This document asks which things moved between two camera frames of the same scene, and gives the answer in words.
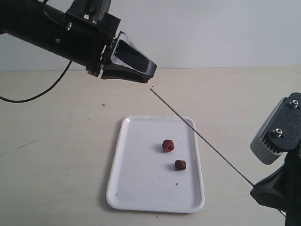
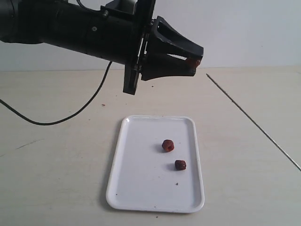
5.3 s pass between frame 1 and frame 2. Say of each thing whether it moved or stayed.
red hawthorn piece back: stayed
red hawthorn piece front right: stayed
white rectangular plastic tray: stayed
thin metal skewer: moved
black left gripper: moved
